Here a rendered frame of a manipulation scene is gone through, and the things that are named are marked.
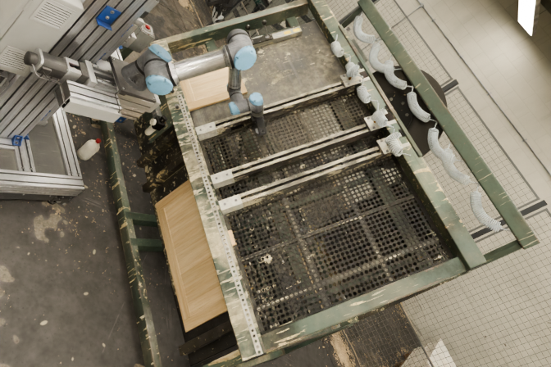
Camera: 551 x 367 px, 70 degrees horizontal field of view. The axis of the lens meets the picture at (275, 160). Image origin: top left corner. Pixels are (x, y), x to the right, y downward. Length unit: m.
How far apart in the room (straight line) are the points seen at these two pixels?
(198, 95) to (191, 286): 1.24
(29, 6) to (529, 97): 6.52
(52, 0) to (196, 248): 1.58
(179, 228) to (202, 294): 0.47
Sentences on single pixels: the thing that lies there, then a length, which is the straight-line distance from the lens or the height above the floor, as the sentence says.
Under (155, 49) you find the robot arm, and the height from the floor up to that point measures 1.26.
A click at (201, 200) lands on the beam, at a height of 0.84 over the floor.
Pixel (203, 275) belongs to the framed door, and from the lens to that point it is 2.59.
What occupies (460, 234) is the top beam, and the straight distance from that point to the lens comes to 2.33.
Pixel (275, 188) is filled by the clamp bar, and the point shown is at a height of 1.18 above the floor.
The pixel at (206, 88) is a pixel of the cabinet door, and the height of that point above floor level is 1.02.
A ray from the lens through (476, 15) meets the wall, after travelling 7.65.
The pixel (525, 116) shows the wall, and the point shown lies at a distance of 7.08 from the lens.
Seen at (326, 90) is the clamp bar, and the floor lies 1.65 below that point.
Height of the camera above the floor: 2.14
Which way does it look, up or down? 22 degrees down
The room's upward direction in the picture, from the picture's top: 56 degrees clockwise
